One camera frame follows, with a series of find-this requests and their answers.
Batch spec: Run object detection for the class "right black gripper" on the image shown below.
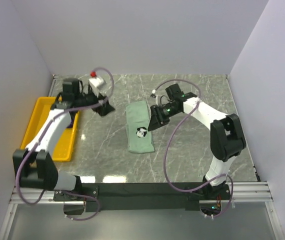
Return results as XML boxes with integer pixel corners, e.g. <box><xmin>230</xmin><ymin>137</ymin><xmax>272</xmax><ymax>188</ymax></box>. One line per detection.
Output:
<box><xmin>147</xmin><ymin>104</ymin><xmax>181</xmax><ymax>133</ymax></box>

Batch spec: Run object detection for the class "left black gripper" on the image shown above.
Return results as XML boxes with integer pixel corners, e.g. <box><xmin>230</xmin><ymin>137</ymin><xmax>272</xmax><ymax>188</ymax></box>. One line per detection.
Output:
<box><xmin>76</xmin><ymin>87</ymin><xmax>116</xmax><ymax>118</ymax></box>

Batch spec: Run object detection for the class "green towel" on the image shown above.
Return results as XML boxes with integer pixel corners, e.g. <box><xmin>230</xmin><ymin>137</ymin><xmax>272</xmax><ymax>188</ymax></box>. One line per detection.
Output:
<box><xmin>125</xmin><ymin>100</ymin><xmax>155</xmax><ymax>154</ymax></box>

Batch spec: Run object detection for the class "purple towel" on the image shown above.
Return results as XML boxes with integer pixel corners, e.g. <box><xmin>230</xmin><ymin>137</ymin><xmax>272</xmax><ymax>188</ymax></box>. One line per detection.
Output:
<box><xmin>66</xmin><ymin>120</ymin><xmax>74</xmax><ymax>129</ymax></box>

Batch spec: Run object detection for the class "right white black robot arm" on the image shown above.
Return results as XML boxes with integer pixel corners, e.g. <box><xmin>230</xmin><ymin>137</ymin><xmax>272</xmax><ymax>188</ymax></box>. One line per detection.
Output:
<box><xmin>147</xmin><ymin>83</ymin><xmax>247</xmax><ymax>200</ymax></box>

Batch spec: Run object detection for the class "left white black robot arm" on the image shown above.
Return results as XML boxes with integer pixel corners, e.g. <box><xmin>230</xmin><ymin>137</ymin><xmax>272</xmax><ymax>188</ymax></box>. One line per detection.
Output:
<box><xmin>12</xmin><ymin>76</ymin><xmax>115</xmax><ymax>201</ymax></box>

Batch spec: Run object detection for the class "yellow plastic tray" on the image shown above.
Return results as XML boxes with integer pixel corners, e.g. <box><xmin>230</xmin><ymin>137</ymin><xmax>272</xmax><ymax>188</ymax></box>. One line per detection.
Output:
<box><xmin>19</xmin><ymin>96</ymin><xmax>81</xmax><ymax>163</ymax></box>

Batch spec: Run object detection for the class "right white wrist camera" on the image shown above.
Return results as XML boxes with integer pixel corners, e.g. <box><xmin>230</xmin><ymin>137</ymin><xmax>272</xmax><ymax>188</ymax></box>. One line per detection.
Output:
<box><xmin>150</xmin><ymin>89</ymin><xmax>163</xmax><ymax>106</ymax></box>

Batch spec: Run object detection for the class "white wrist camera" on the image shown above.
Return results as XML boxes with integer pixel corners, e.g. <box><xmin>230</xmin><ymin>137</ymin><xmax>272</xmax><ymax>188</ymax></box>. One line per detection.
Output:
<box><xmin>150</xmin><ymin>89</ymin><xmax>163</xmax><ymax>106</ymax></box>
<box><xmin>88</xmin><ymin>71</ymin><xmax>106</xmax><ymax>97</ymax></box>

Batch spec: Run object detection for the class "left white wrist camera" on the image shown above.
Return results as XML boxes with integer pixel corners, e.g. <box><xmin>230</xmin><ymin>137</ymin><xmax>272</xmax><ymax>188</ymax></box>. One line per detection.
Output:
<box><xmin>88</xmin><ymin>71</ymin><xmax>106</xmax><ymax>97</ymax></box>

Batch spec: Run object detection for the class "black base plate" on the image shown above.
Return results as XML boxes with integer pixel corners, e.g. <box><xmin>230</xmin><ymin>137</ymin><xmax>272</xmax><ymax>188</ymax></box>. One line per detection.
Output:
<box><xmin>53</xmin><ymin>182</ymin><xmax>231</xmax><ymax>215</ymax></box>

